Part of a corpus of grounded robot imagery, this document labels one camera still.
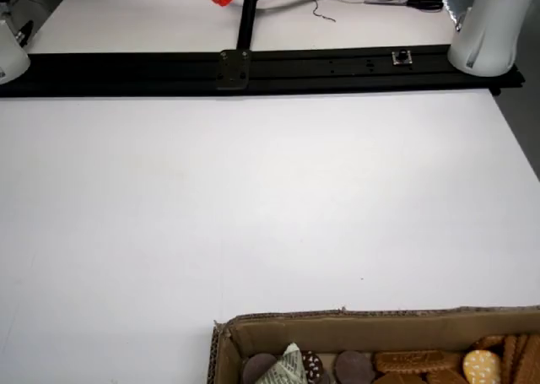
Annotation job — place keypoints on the green white snack packet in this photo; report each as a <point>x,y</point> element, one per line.
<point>291,365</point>

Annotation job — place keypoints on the black camera mast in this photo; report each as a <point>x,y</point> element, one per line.
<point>249,17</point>

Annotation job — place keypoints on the grey metal mounting plate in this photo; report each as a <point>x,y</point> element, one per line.
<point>233,69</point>

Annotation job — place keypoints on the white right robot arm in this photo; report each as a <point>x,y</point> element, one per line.
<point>10,59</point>

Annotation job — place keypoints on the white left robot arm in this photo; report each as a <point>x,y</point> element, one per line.
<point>485,25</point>

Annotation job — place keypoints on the brown rectangular biscuit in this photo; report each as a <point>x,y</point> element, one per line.
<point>413,360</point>
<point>447,378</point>

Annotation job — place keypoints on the black aluminium rail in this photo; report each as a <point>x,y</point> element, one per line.
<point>126,69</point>

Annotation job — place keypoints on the ridged brown biscuit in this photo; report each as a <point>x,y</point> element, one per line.
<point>521,358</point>

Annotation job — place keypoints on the round yellow sesame cracker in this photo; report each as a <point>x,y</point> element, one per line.
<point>481,365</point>

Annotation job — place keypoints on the round brown biscuit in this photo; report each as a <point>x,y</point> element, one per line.
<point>487,342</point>

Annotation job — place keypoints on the cardboard box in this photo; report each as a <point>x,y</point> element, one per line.
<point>379,329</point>

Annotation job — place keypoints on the dark round chocolate cookie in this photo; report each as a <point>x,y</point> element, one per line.
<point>257,369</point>
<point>354,367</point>

